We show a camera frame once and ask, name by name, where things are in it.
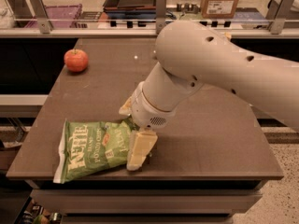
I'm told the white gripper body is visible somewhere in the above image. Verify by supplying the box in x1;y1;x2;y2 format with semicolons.
131;81;176;129

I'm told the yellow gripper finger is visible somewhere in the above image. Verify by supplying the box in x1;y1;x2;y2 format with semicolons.
119;98;132;116
126;129;158;171

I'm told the green jalapeno kettle chip bag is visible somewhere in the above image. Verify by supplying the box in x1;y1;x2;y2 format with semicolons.
53;118;139;184

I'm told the left metal rail bracket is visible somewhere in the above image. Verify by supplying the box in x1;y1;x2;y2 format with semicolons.
30;0;52;34

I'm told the right metal rail bracket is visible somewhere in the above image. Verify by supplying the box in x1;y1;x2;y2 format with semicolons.
269;0;294;35

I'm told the middle metal rail bracket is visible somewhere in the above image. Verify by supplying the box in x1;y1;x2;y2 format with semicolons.
156;0;166;34

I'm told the dark tray stack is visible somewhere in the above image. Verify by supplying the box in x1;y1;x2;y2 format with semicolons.
103;0;156;20

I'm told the purple plastic crate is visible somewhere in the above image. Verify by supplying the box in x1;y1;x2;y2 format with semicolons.
24;3;83;29

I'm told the cardboard box with label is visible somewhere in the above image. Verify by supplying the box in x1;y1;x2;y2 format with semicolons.
200;0;239;19

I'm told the red apple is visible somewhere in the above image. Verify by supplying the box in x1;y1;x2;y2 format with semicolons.
64;49;89;72

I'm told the metal rail bracket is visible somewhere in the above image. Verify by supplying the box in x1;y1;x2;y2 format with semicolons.
269;0;294;35
156;0;166;34
30;0;52;34

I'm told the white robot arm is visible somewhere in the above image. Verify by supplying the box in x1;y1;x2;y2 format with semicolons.
119;21;299;171

